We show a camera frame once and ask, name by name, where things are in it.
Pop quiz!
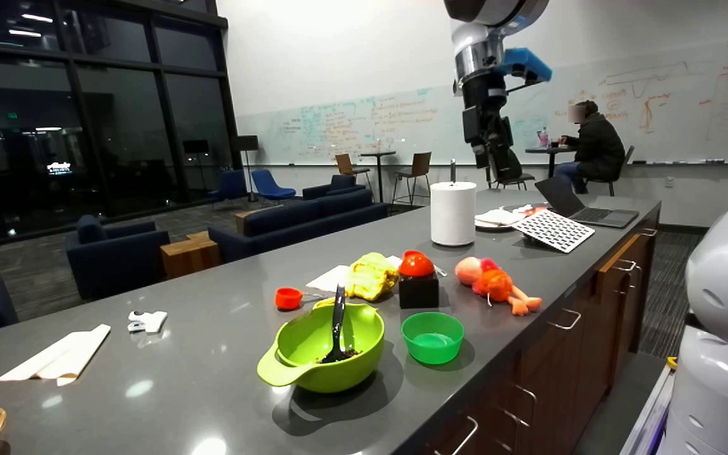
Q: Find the brown wooden counter cabinet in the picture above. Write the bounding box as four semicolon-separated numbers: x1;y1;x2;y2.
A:
396;199;662;455

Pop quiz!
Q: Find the small orange measuring cup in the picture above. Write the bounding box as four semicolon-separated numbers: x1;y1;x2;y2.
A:
272;286;305;314

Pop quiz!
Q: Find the black backpack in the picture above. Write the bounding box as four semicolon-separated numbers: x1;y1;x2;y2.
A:
497;136;535;189

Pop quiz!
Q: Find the white cylindrical container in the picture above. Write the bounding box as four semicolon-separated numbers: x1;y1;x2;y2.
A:
426;180;480;251

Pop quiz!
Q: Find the dark high bistro table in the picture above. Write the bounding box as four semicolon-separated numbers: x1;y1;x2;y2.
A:
359;150;398;206

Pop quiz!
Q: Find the large lime green bowl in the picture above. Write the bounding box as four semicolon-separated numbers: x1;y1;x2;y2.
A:
255;299;389;396

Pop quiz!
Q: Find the wall whiteboard with drawings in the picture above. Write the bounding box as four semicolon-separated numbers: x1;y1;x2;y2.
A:
235;35;728;166

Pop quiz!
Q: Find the pink and orange plush toy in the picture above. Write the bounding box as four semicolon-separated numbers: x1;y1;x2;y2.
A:
451;256;546;318

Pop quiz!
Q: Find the black spoon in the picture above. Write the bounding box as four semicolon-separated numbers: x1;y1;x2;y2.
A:
320;284;357;366

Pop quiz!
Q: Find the seated person in dark jacket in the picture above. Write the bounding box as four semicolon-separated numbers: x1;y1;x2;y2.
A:
554;99;627;197

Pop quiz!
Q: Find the white papers pile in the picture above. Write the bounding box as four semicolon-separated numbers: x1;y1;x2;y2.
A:
472;202;535;233

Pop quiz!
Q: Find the navy blue sofa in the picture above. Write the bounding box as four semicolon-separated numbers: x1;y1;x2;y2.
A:
209;184;389;262

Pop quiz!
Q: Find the black box with toys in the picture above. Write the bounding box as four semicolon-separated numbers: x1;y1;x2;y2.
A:
396;249;443;310

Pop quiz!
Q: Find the dark table with pink cup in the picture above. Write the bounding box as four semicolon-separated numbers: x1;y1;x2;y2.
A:
522;123;576;180

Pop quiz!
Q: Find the white paper napkin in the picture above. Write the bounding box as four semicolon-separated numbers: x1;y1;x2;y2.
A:
305;262;353;295

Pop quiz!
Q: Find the wooden side table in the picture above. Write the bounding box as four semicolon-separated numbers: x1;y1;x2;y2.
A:
159;231;223;281

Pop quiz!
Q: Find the bright blue lounge chair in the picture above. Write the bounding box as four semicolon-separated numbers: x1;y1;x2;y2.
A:
249;166;297;202

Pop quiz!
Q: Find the black monitor on stand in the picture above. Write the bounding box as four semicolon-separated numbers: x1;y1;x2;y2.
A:
235;135;262;175

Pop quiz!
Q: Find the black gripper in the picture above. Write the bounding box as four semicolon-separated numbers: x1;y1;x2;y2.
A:
460;69;515;173

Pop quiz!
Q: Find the crumpled white paper piece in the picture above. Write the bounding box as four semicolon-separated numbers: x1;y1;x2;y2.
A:
123;308;170;337

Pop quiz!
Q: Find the yellow crocheted hat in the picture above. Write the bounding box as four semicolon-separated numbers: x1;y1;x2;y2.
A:
344;251;403;304

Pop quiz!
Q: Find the white keyboard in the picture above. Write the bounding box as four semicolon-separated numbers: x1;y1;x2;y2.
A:
509;207;597;256

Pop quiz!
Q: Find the small green bowl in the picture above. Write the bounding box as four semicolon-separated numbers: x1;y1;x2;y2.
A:
398;310;467;369

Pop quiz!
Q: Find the dark open laptop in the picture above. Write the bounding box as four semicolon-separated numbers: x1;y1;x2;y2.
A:
532;175;641;233

